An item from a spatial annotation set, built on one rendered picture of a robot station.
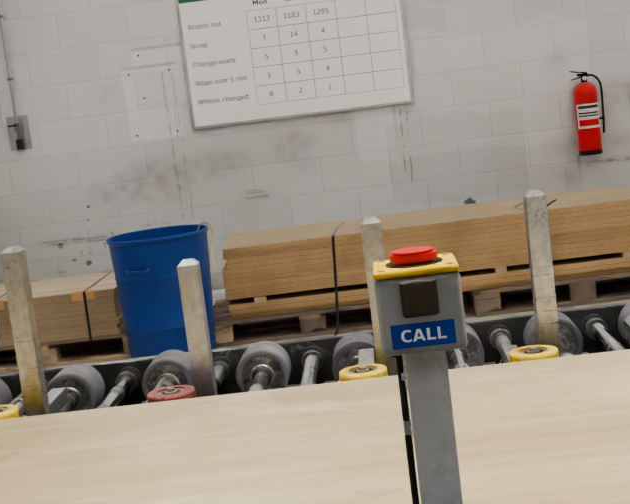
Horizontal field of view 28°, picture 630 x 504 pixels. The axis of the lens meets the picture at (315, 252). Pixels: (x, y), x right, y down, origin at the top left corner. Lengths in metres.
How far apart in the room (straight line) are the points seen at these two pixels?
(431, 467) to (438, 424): 0.04
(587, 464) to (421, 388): 0.50
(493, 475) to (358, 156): 6.73
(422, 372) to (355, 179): 7.15
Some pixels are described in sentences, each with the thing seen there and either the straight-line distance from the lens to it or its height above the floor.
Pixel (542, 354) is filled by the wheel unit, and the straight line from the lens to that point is 2.05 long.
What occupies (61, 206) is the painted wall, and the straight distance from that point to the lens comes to 8.40.
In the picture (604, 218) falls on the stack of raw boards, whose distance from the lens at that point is 7.07.
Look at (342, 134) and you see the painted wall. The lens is 8.17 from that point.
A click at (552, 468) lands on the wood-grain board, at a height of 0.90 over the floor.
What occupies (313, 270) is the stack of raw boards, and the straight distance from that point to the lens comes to 6.94.
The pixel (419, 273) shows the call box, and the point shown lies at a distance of 1.02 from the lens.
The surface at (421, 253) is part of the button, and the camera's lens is 1.03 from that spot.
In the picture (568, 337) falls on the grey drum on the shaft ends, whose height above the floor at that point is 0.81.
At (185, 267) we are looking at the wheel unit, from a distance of 2.16.
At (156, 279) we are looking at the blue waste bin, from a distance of 6.54.
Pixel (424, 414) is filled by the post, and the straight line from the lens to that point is 1.06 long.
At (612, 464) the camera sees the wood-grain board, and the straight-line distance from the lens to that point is 1.52.
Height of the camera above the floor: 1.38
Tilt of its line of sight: 8 degrees down
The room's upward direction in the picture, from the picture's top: 7 degrees counter-clockwise
